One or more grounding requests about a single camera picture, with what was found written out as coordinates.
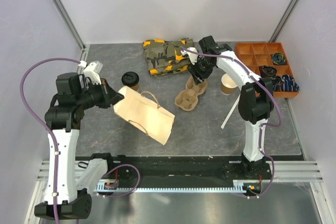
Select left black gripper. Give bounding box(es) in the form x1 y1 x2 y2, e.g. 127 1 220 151
76 78 124 110

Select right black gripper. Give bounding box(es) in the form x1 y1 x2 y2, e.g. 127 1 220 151
186 56 214 86

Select brown pulp cup carrier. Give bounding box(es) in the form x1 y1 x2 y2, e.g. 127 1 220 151
174 77 208 111

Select black plastic cup lid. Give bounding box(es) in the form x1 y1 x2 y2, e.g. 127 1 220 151
121 71 140 86

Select brown paper coffee cup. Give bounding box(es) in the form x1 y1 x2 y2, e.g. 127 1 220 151
129 82 139 92

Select brown paper bag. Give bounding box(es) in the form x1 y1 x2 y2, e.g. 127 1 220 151
113 86 175 145

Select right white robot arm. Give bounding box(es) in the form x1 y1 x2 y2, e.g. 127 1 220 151
181 36 275 179

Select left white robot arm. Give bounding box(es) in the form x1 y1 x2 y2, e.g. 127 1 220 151
34 72 124 220

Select camouflage folded cloth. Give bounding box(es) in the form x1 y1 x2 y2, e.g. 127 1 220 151
142 38 194 76

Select white paper straw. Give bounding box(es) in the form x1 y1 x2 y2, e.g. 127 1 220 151
220 96 240 129

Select dark mixed bands bundle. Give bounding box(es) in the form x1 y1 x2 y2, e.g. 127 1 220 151
271 76 282 92

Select orange compartment tray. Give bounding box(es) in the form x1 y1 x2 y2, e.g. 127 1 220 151
234 41 300 99

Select blue green rubber bands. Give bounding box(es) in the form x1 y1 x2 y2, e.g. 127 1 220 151
271 52 286 66

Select blue striped bands bundle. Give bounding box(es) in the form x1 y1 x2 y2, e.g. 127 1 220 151
280 74 300 92

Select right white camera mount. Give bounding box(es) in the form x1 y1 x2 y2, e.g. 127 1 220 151
181 47 198 65

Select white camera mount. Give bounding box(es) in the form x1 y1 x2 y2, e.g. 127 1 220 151
78 61 103 85
181 47 198 65

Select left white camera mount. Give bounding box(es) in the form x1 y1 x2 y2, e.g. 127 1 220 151
78 61 103 85

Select aluminium cable duct rail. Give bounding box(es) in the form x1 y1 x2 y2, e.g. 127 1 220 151
94 180 261 194

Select left aluminium frame post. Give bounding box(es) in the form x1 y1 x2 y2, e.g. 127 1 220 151
52 0 86 50

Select aluminium frame post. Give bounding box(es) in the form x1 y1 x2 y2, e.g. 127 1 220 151
52 0 86 50
269 0 300 42

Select right aluminium frame post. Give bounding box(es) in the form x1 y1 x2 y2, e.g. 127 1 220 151
269 0 300 42

